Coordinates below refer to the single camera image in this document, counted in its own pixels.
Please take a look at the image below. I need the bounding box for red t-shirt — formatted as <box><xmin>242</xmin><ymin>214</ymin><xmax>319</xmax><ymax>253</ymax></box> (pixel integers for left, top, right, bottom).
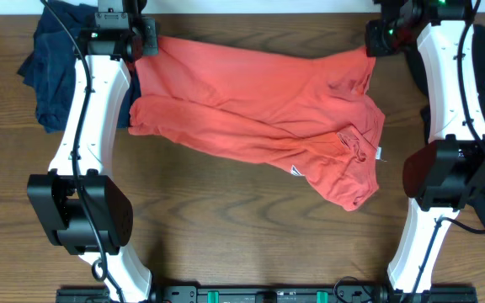
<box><xmin>129</xmin><ymin>36</ymin><xmax>385</xmax><ymax>211</ymax></box>

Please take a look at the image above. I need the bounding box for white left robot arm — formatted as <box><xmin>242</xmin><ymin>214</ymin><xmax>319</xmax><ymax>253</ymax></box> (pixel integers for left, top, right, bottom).
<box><xmin>27</xmin><ymin>13</ymin><xmax>158</xmax><ymax>302</ymax></box>

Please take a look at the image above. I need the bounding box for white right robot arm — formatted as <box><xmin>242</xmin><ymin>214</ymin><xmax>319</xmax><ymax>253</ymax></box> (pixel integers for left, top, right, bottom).
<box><xmin>365</xmin><ymin>0</ymin><xmax>485</xmax><ymax>302</ymax></box>

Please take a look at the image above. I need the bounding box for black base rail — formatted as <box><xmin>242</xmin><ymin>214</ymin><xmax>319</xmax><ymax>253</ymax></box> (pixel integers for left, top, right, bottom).
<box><xmin>55</xmin><ymin>275</ymin><xmax>479</xmax><ymax>303</ymax></box>

